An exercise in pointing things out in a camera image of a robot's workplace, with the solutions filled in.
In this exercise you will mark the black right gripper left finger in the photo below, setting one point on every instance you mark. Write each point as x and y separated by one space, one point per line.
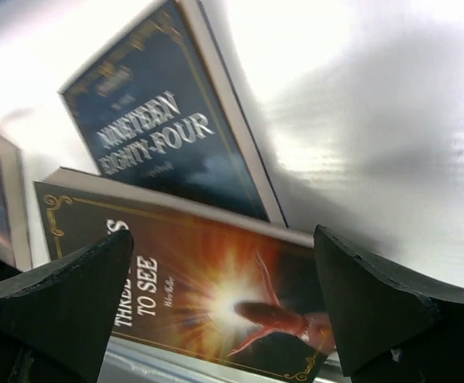
56 320

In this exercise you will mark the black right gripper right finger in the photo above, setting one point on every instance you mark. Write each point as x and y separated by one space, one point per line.
391 323

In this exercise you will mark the Tale of Two Cities book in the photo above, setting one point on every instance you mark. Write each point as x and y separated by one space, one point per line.
14 230

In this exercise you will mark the Three Days to See book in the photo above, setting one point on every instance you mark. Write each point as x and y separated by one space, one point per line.
238 296

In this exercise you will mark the Nineteen Eighty-Four dark book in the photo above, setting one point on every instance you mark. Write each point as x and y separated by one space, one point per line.
156 108

